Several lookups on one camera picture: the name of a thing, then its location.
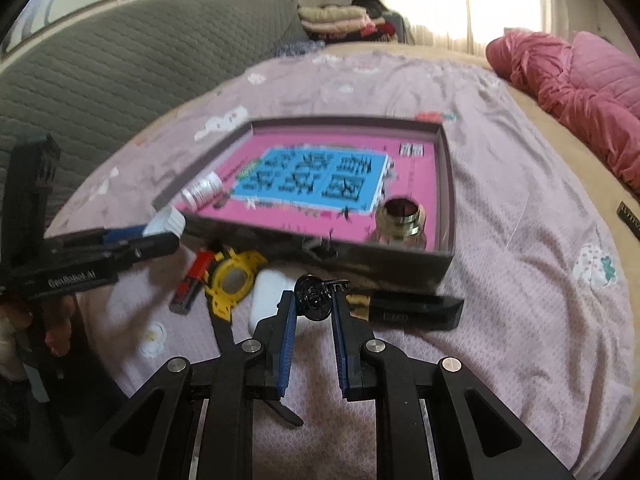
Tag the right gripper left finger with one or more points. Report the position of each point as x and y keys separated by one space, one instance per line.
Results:
x=195 y=421

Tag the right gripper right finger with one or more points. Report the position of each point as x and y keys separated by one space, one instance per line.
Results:
x=433 y=420

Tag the dark shallow cardboard box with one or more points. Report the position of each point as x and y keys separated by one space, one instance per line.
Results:
x=401 y=266

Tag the black gold lipstick tube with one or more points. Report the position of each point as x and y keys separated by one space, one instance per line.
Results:
x=406 y=309

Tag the white plastic jar lid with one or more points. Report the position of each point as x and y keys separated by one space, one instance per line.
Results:
x=168 y=220

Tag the white pill bottle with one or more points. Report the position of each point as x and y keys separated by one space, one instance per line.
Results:
x=202 y=191

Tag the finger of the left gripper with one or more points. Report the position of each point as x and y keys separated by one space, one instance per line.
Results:
x=120 y=233
x=115 y=254

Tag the person left hand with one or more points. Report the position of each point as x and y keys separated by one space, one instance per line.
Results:
x=57 y=320

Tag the lilac patterned bed sheet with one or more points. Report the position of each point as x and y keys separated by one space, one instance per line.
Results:
x=547 y=322

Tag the red black lighter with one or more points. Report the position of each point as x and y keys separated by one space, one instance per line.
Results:
x=192 y=283

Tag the white earbuds case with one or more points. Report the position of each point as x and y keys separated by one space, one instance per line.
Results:
x=270 y=284

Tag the black hair claw clip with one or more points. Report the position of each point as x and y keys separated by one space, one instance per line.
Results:
x=314 y=296

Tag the pink blue book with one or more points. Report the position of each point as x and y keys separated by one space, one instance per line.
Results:
x=322 y=183

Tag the yellow black wristwatch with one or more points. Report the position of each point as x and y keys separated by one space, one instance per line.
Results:
x=228 y=281

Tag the stack of folded clothes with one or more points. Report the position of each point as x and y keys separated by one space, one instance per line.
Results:
x=361 y=21

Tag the dark patterned cloth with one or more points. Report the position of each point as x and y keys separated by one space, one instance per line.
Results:
x=299 y=48

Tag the grey quilted headboard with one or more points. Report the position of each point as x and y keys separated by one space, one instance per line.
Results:
x=97 y=83

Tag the pink quilted comforter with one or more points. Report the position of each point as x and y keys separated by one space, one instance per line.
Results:
x=588 y=85

